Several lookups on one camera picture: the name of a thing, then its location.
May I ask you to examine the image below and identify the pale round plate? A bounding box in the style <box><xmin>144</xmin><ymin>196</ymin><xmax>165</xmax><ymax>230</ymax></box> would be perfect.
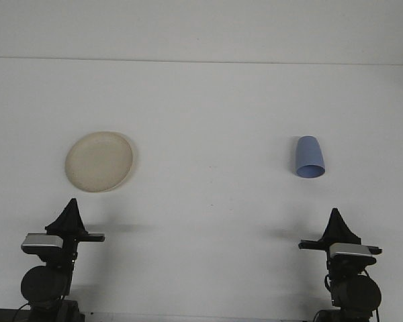
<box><xmin>64</xmin><ymin>131</ymin><xmax>138</xmax><ymax>194</ymax></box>

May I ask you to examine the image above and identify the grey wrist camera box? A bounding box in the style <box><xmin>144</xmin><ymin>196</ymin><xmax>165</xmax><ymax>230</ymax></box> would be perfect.
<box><xmin>328</xmin><ymin>244</ymin><xmax>373</xmax><ymax>259</ymax></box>
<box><xmin>21</xmin><ymin>233</ymin><xmax>63</xmax><ymax>255</ymax></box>

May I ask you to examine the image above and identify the pale blue cup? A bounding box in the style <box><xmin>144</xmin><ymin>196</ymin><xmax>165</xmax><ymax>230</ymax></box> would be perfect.
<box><xmin>294</xmin><ymin>135</ymin><xmax>326</xmax><ymax>179</ymax></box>

